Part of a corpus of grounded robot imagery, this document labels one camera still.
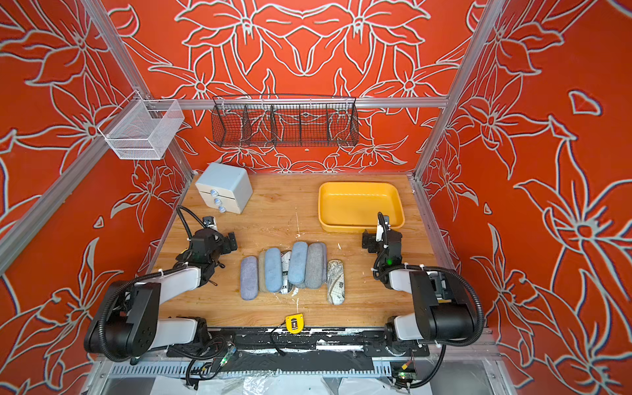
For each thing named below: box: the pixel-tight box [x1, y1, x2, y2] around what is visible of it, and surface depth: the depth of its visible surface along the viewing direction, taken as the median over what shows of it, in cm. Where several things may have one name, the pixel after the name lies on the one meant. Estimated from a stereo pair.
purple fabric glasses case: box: [240, 255, 259, 301], surface depth 85 cm
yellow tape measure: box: [285, 312, 304, 335], surface depth 77 cm
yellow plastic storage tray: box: [317, 181, 405, 233], surface depth 111 cm
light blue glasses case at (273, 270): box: [264, 247, 283, 293], surface depth 85 cm
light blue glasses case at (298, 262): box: [288, 241, 309, 285], surface depth 85 cm
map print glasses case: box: [326, 259, 345, 306], surface depth 84 cm
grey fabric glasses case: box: [304, 241, 328, 290], surface depth 85 cm
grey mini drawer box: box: [195, 162, 253, 215], surface depth 100 cm
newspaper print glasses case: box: [279, 250, 295, 295], surface depth 85 cm
